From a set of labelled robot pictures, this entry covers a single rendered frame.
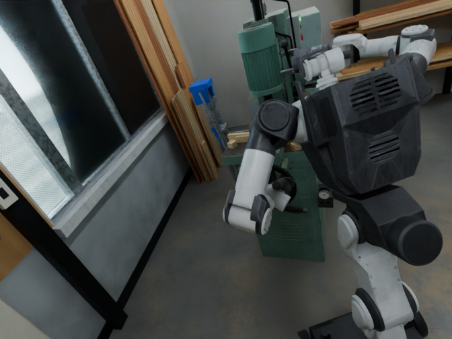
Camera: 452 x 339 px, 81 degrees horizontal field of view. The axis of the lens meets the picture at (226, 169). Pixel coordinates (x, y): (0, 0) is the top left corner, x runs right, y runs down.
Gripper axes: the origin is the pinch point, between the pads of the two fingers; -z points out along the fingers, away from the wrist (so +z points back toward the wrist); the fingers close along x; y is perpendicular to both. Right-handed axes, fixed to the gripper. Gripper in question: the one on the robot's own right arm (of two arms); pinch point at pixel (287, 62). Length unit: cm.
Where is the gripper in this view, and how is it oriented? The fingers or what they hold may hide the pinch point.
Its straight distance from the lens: 135.9
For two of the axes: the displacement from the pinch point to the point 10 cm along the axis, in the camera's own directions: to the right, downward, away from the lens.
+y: 3.9, 3.1, 8.7
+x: -0.9, 9.5, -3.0
